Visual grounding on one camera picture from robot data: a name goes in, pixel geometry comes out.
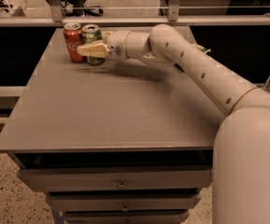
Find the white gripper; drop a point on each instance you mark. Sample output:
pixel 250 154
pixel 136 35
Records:
pixel 117 45

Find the green soda can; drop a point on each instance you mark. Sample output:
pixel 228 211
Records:
pixel 92 33

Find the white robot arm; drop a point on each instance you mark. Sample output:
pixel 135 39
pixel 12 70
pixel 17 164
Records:
pixel 241 157

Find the red coke can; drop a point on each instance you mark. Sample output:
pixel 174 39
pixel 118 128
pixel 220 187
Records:
pixel 73 38

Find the grey metal railing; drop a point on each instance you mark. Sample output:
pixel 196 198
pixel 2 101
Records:
pixel 22 13

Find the green chip bag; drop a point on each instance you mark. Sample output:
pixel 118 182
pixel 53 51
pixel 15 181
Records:
pixel 200 48

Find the grey drawer cabinet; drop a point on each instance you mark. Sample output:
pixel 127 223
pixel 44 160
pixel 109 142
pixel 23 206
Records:
pixel 118 114

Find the top grey drawer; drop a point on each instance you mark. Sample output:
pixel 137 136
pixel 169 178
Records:
pixel 115 178

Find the grey drawer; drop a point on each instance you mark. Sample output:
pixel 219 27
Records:
pixel 123 202
pixel 131 217
pixel 115 178

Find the middle grey drawer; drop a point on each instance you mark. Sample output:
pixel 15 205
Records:
pixel 123 202

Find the bottom grey drawer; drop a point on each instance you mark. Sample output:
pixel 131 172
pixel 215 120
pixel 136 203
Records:
pixel 131 217

